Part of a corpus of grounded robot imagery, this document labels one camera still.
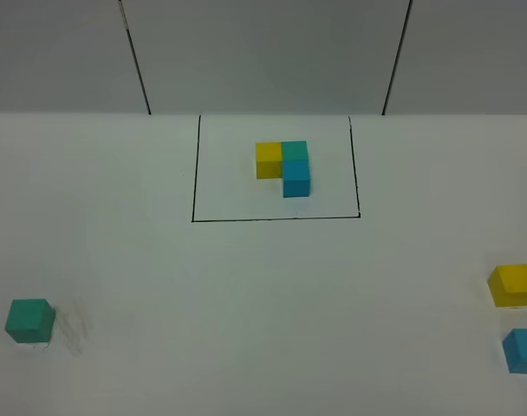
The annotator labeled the blue template block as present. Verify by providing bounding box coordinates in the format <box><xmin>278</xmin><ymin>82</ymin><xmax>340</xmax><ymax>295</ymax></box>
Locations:
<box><xmin>282</xmin><ymin>159</ymin><xmax>311</xmax><ymax>198</ymax></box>

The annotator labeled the yellow template block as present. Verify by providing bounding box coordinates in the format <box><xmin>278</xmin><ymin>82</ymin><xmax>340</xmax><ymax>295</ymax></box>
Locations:
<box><xmin>256</xmin><ymin>142</ymin><xmax>283</xmax><ymax>179</ymax></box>

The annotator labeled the green template block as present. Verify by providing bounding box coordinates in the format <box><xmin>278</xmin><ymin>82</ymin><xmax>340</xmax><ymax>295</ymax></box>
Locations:
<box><xmin>281</xmin><ymin>140</ymin><xmax>309</xmax><ymax>161</ymax></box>

